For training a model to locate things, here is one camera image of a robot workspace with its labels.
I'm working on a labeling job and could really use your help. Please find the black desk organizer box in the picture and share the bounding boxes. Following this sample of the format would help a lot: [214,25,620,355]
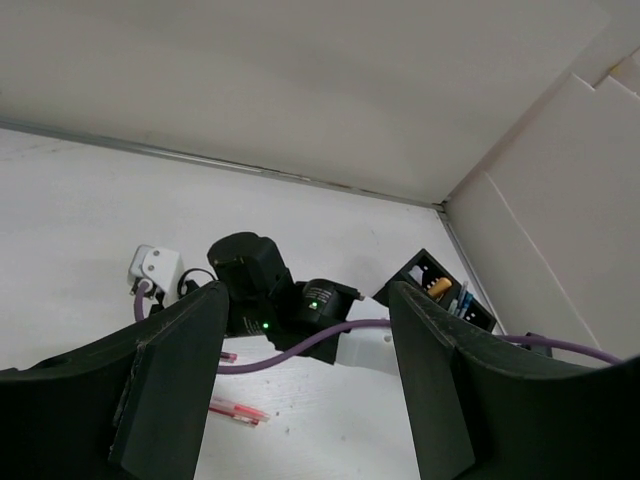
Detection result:
[373,249,497,332]

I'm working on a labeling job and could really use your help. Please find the aluminium side rail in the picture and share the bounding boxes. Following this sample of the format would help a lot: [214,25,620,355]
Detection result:
[439,212,505,335]

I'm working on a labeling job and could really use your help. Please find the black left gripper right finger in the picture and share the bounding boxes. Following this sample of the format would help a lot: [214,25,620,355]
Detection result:
[389,282,639,479]

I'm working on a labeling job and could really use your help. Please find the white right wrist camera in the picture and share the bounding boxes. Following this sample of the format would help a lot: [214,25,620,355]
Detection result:
[127,244,185,307]

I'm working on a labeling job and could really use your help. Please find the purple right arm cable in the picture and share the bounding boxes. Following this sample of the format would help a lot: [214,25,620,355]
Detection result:
[133,279,629,376]

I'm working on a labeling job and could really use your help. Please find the purple pink highlighter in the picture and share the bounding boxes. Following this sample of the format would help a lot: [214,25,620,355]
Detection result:
[409,266,423,283]

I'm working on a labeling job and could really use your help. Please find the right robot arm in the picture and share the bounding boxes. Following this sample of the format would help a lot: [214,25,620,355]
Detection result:
[207,232,398,375]

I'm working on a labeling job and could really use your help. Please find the blue ink refill pen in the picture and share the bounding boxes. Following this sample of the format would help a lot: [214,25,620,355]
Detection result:
[457,284,473,319]

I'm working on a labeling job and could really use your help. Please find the red gel pen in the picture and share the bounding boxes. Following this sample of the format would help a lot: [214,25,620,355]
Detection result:
[208,396,270,427]

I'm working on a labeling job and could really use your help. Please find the orange highlighter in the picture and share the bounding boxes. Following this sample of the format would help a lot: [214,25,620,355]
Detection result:
[427,277,452,300]

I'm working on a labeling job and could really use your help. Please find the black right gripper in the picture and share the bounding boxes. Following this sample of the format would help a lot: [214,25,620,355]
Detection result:
[207,232,360,350]

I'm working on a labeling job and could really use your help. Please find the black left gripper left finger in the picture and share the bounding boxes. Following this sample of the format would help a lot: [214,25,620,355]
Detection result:
[1,282,229,479]

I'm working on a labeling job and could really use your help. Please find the pink ink refill pen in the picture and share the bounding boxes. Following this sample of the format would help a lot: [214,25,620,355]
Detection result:
[219,352,237,364]

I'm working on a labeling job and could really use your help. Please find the aluminium back rail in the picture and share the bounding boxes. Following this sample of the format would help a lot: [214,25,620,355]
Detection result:
[1,116,445,213]

